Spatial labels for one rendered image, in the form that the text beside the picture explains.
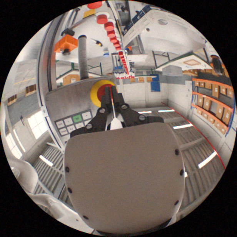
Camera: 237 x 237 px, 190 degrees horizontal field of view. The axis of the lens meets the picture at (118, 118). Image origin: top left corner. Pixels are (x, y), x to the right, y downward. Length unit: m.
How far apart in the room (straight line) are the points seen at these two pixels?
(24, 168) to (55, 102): 0.36
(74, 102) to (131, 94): 7.62
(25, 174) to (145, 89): 7.96
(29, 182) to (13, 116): 5.15
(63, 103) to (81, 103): 0.04
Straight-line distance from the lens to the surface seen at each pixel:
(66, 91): 0.16
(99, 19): 0.28
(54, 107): 0.17
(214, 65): 0.60
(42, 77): 0.19
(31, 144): 5.70
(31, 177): 0.44
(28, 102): 5.74
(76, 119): 0.16
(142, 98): 7.91
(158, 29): 0.66
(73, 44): 0.20
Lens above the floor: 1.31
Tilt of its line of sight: 24 degrees up
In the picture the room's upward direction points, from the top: 172 degrees clockwise
